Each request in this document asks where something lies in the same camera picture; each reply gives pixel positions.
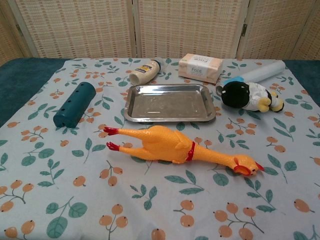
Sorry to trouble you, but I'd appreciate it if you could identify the yellow rubber chicken toy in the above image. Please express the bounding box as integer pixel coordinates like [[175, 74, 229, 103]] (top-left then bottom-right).
[[103, 124, 265, 178]]

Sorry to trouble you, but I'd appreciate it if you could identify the rectangular metal tray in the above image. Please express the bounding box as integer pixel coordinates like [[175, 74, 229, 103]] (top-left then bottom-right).
[[124, 83, 216, 123]]

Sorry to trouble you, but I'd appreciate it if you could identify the cream squeeze bottle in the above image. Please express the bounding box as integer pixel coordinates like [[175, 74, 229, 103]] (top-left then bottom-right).
[[129, 59, 166, 86]]

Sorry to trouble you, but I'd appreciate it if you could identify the peach face tissue pack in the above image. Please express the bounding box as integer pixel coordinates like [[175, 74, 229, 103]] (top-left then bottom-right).
[[177, 52, 224, 85]]

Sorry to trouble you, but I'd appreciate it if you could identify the black white plush penguin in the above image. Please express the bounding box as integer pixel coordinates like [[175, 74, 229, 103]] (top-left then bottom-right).
[[221, 81, 285, 113]]

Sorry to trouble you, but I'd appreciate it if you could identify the blue plastic piece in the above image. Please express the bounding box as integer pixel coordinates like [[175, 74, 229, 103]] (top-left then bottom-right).
[[221, 76, 247, 87]]

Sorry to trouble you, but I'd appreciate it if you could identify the teal cylinder with holes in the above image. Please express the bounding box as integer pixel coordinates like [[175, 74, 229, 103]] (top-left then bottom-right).
[[52, 81, 97, 129]]

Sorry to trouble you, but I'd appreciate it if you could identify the floral printed tablecloth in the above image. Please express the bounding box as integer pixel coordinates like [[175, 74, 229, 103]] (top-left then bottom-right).
[[0, 57, 320, 240]]

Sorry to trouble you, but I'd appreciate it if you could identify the white plastic roll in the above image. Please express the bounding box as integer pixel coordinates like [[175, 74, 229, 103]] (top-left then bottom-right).
[[241, 60, 286, 83]]

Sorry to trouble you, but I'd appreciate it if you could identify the woven folding screen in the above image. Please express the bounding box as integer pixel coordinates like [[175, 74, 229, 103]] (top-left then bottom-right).
[[0, 0, 320, 61]]

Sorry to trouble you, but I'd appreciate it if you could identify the teal table cover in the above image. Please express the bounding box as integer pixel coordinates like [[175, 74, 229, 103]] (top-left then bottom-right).
[[0, 57, 320, 128]]

